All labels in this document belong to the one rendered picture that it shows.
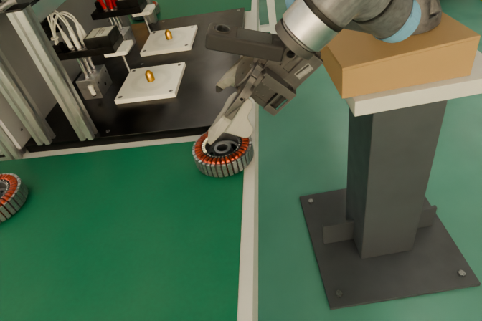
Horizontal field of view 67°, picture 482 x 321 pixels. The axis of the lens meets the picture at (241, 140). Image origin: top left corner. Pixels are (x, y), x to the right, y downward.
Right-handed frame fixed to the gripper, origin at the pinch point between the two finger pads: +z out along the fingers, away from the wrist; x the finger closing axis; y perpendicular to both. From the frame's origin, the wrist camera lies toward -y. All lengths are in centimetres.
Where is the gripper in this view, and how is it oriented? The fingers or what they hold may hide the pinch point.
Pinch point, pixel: (209, 113)
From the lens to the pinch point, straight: 62.9
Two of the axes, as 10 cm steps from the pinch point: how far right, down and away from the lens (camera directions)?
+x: 0.4, -6.5, 7.6
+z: -6.1, 5.8, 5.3
